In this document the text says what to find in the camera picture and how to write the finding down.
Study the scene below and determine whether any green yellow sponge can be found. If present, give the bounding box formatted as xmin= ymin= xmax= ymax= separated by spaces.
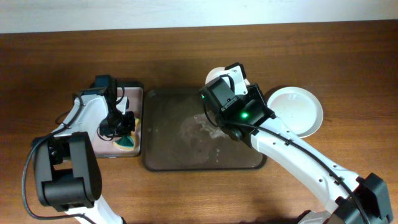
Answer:
xmin=113 ymin=118 xmax=141 ymax=151

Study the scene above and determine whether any white front plate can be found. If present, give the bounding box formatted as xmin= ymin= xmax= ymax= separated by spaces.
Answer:
xmin=267 ymin=86 xmax=323 ymax=138

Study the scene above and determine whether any pink plate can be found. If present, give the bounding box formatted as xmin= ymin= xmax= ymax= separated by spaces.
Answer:
xmin=205 ymin=67 xmax=228 ymax=84

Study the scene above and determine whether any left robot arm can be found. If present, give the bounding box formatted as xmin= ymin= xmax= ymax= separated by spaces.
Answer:
xmin=26 ymin=75 xmax=142 ymax=223

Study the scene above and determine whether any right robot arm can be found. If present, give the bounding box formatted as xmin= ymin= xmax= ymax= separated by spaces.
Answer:
xmin=200 ymin=77 xmax=393 ymax=224

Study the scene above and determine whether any small black soapy tray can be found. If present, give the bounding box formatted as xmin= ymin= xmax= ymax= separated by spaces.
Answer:
xmin=93 ymin=81 xmax=144 ymax=158

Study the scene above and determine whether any large brown serving tray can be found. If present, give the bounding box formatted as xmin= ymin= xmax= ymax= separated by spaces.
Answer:
xmin=141 ymin=89 xmax=267 ymax=172

